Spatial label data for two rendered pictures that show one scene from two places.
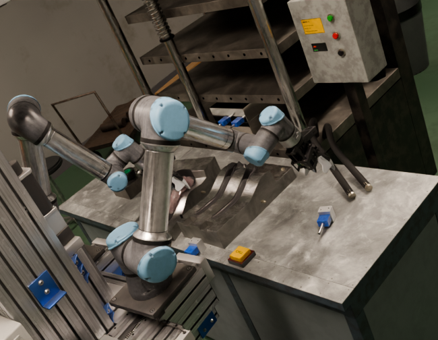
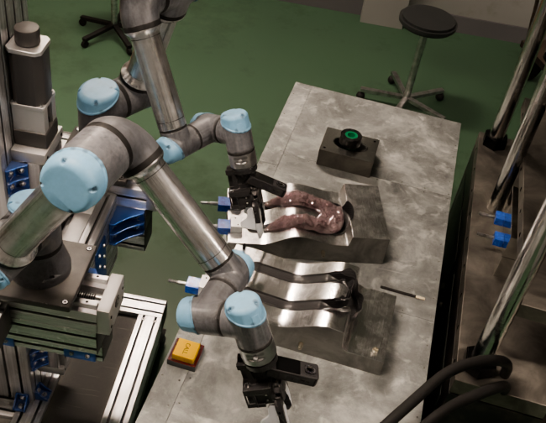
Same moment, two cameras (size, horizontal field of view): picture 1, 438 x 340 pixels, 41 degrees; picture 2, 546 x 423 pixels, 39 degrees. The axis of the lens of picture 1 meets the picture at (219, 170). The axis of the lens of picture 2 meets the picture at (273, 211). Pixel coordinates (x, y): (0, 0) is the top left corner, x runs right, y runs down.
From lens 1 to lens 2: 1.43 m
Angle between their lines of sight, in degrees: 38
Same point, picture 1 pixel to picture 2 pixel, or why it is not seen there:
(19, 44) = not seen: outside the picture
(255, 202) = (290, 336)
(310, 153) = (259, 390)
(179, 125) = (69, 198)
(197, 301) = (65, 329)
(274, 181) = (339, 347)
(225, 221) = not seen: hidden behind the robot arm
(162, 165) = (39, 207)
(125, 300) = not seen: hidden behind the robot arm
